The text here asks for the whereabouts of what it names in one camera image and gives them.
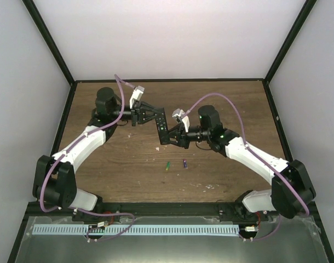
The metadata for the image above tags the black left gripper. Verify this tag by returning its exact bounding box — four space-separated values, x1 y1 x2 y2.
110 101 161 127

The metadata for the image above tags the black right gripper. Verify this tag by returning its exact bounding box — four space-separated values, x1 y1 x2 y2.
163 123 211 149

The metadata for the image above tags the black remote control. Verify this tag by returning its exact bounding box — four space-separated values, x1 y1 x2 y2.
155 108 170 145

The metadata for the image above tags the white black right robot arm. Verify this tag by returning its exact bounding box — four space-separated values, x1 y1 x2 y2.
169 105 316 221

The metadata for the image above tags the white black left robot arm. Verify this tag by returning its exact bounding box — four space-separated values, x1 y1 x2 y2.
32 86 164 221

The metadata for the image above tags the green AAA battery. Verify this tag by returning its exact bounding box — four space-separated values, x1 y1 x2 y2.
165 162 171 171

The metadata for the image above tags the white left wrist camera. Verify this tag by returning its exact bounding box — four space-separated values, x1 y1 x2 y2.
129 85 145 109

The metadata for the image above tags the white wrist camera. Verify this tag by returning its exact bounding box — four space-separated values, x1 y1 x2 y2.
129 85 145 109
172 108 190 132

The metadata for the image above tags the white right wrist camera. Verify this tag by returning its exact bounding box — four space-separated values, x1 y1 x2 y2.
172 108 190 132

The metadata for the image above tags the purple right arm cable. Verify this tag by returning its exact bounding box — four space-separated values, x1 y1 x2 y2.
185 93 310 242

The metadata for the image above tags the black enclosure frame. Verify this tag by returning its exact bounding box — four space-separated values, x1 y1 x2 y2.
7 0 334 263

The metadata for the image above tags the light blue slotted cable duct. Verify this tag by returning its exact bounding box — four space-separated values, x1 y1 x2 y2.
32 224 239 237

